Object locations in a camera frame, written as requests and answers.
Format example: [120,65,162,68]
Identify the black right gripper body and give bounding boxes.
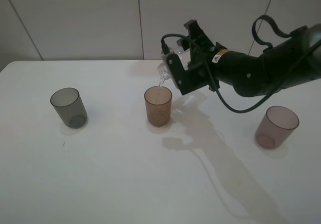
[165,20,222,95]

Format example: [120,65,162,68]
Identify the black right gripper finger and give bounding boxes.
[177,38,191,49]

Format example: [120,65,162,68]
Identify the clear plastic water bottle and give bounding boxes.
[161,46,191,89]

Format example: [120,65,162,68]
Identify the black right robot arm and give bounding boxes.
[161,19,320,97]

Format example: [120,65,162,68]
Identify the brown translucent plastic cup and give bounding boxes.
[144,86,173,127]

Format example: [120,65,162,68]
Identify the mauve translucent plastic cup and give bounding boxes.
[255,106,299,150]

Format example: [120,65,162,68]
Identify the grey translucent plastic cup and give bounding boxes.
[50,87,88,129]

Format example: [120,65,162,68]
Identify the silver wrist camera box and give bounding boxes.
[157,47,175,83]

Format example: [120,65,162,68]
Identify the black camera cable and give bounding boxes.
[160,15,321,114]

